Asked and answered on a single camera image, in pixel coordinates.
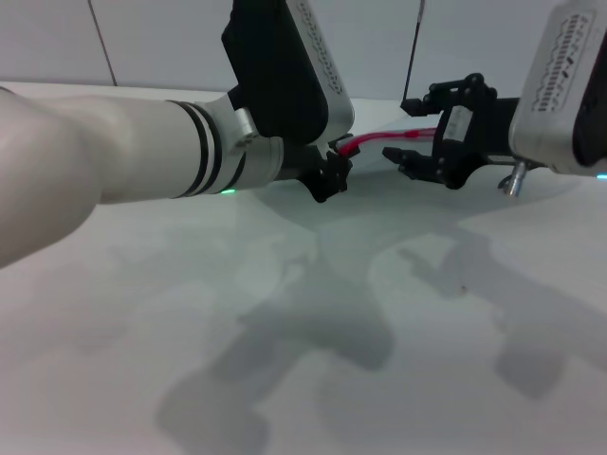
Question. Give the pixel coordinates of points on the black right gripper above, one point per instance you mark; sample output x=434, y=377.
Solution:
x=488, y=128

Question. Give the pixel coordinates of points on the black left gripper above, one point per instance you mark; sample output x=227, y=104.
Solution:
x=301, y=163

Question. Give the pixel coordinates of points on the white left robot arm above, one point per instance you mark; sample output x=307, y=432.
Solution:
x=118, y=156

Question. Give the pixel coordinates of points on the red zipper slider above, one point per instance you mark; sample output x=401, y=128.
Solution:
x=412, y=134

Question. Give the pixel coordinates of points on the silver right camera bracket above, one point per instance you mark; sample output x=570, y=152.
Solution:
x=516, y=180

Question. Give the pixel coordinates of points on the silver camera bracket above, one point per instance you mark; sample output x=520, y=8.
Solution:
x=516, y=180
x=246, y=128

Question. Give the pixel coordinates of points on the silver left camera bracket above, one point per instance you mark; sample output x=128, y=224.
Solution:
x=246, y=128

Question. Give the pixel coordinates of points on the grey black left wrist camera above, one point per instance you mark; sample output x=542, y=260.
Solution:
x=284, y=71

